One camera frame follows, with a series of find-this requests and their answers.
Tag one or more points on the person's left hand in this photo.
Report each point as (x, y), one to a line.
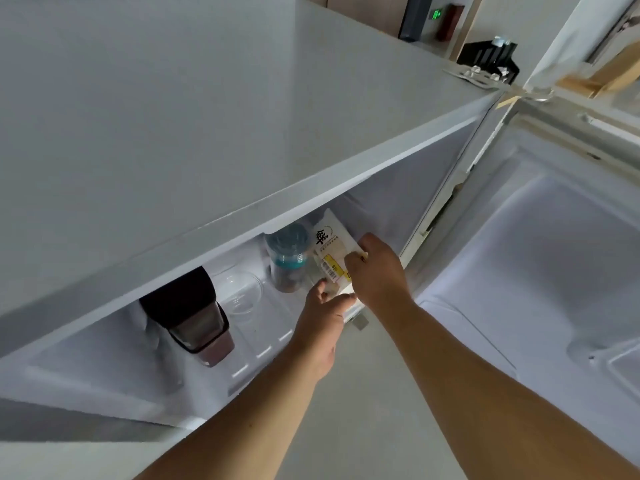
(317, 334)

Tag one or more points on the person's right hand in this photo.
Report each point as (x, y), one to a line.
(382, 279)

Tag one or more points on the person's left thumb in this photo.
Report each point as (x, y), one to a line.
(342, 303)

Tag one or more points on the person's right thumb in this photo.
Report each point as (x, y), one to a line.
(353, 267)

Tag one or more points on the white packet with yellow label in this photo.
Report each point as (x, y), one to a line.
(330, 244)

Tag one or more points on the person's left forearm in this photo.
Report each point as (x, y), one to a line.
(235, 424)

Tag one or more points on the person's right forearm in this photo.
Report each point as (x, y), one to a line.
(480, 394)

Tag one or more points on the clear jar with teal lid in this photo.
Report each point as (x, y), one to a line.
(287, 257)

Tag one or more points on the clear plastic bowl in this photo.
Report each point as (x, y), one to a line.
(240, 292)

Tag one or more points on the dark container with black lid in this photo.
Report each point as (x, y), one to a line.
(190, 314)

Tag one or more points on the white refrigerator door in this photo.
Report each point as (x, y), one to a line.
(530, 254)

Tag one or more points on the white refrigerator body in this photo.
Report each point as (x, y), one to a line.
(200, 119)

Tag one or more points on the metal hinge plate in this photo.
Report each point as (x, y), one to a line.
(477, 77)

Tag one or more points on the dark red box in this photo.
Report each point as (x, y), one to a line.
(450, 22)

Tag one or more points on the black angular bracket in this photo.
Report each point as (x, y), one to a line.
(487, 54)

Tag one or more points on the wooden frame piece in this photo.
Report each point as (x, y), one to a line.
(607, 74)

